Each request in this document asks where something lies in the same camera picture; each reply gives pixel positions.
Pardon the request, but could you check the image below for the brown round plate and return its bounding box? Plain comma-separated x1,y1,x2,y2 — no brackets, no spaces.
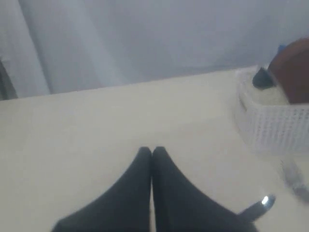
268,37,309,104

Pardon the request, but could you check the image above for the silver fork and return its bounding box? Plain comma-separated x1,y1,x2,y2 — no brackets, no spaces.
281,159,309,204

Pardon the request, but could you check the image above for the silver table knife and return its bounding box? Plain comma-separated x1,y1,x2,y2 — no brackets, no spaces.
238,194,276,222

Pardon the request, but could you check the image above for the blue snack packet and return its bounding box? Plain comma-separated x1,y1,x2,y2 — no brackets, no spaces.
277,44,286,54

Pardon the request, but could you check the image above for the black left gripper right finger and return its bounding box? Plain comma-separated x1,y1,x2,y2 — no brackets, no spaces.
151,146,257,232

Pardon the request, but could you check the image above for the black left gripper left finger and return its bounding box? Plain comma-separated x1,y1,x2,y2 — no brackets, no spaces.
53,147,152,232

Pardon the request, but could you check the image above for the white perforated plastic basket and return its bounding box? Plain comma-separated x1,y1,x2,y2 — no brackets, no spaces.
234,66,309,154

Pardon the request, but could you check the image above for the white backdrop curtain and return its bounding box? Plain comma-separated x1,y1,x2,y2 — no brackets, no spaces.
0,0,309,100

